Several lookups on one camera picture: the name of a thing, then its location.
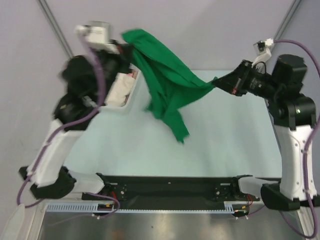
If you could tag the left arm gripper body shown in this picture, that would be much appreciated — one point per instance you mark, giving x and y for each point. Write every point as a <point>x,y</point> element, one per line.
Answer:
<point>119,63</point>

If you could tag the cream t shirt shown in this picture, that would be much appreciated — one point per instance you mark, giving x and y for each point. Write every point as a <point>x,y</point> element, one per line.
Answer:
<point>120,90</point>

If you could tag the right vertical aluminium post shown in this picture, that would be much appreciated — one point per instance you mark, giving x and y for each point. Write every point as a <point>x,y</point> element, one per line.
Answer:
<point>292,10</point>

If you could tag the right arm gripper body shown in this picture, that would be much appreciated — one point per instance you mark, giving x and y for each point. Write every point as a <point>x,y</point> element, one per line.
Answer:
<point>240,78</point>

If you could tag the left vertical aluminium post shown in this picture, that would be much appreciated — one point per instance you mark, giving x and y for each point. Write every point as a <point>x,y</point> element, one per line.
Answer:
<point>48,14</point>

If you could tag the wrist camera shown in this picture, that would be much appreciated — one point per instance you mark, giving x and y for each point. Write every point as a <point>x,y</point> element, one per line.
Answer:
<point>263,50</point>
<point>96,34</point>

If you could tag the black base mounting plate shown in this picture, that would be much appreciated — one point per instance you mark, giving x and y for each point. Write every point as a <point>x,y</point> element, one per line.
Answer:
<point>125,188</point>

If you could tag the vertical aluminium post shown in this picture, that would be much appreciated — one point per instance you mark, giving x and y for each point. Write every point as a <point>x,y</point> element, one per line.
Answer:
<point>48,14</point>
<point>292,10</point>

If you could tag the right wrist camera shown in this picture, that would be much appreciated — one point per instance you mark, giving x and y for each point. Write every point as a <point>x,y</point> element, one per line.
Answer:
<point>263,50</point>

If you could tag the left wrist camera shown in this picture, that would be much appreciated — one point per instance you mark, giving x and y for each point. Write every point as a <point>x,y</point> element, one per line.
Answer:
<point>96,34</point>

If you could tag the green t shirt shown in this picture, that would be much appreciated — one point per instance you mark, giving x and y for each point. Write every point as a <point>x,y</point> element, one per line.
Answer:
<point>171,84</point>

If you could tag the slotted grey cable duct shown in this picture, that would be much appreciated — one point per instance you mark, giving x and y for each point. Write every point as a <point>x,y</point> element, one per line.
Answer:
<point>150,207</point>

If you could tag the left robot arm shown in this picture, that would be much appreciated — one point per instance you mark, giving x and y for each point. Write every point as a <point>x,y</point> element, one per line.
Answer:
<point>87,86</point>

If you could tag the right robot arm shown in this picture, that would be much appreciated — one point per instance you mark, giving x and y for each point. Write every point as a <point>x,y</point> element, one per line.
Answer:
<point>294,120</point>

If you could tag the white plastic basket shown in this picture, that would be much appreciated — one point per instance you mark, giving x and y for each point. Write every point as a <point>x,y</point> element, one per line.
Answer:
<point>125,108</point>

